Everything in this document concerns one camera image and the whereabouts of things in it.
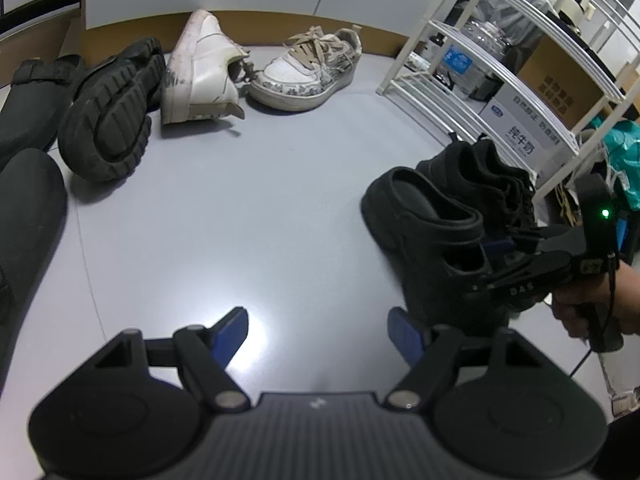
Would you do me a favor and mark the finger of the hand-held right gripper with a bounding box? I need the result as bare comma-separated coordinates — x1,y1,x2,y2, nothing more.
480,224,583,263
460,252,576,313

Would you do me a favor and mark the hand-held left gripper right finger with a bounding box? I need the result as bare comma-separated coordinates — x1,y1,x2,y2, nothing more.
385,307,547,412

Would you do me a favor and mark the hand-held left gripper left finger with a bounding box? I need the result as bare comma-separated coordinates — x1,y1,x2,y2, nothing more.
94,306,251,413

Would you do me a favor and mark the black lace-up sneaker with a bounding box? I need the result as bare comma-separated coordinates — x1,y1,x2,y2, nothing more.
416,145,501,221
470,137,540,231

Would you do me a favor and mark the black chunky foam clog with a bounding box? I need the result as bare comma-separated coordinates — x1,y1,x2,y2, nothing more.
360,167,516,338
57,36,167,182

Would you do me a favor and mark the white shoe rack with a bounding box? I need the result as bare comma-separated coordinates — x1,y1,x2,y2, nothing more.
375,0,640,196

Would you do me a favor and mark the beige printed lace-up sneaker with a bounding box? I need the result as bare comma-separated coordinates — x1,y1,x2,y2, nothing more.
246,25,363,112
161,8,251,125

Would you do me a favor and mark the black textured strap clog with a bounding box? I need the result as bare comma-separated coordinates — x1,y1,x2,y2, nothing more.
0,55,88,158

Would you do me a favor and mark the person's right hand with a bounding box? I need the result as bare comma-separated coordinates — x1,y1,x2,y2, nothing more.
552,265,640,346

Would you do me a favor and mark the teal plastic bag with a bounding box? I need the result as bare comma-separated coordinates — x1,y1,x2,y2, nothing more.
587,115,640,211

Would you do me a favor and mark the white box with blue label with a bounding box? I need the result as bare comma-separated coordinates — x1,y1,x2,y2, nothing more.
479,82,581,173

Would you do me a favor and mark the printed cardboard box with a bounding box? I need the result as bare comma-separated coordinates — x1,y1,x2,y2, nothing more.
517,35,623,133

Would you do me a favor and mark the clear bottle with blue label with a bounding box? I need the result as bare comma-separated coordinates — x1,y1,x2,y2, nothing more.
442,15,521,96

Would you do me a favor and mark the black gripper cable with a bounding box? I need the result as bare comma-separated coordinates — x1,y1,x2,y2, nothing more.
567,257,618,378

